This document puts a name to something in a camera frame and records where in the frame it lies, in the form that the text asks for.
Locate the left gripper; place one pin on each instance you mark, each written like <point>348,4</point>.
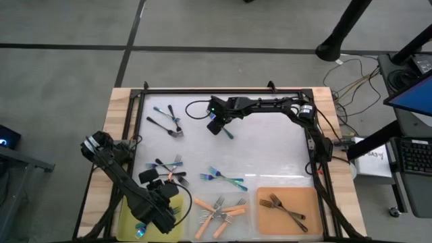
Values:
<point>158,209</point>

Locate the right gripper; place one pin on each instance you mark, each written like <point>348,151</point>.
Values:
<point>229,106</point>

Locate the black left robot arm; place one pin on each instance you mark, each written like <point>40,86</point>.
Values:
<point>114,168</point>

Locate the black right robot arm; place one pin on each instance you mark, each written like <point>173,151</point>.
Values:
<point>270,103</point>

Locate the yellow plastic tray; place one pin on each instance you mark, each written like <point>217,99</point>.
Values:
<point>123,226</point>

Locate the white table mat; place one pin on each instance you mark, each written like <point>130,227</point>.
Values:
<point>270,152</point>

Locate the clear plastic tray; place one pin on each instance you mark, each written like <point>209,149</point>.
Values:
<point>241,229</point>

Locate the orange plastic tray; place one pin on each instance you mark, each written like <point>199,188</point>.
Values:
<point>303,202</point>

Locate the black floor pole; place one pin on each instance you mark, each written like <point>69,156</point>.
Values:
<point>341,27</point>

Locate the grey metal stand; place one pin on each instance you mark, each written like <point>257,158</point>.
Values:
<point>20,158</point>

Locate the black stand strut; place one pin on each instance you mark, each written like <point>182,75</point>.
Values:
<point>374,141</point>

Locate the white printed paper box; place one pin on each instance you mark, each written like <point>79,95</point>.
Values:
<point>371,165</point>

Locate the black device blue light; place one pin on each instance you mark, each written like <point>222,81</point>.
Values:
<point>10,136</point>

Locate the computer monitor blue screen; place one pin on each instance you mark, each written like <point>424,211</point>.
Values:
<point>415,98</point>

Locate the black computer keyboard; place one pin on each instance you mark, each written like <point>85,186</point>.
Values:
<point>416,157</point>

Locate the black caster wheel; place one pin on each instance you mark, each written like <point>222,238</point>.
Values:
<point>394,212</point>

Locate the black monitor stand pole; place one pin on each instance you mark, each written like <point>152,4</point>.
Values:
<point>415,42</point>

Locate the black power adapter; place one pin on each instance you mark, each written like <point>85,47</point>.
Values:
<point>422,64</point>

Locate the grey equipment cart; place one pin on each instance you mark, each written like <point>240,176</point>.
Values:
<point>418,195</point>

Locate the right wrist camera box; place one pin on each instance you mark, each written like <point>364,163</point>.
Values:
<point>215,127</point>

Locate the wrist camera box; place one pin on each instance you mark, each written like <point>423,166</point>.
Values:
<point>215,127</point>
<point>148,176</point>

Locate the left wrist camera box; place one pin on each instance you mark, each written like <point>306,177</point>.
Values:
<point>148,176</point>

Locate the black frame clamp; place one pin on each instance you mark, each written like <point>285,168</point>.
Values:
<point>271,86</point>
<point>146,85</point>

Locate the black table frame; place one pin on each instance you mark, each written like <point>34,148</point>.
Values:
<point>168,91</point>

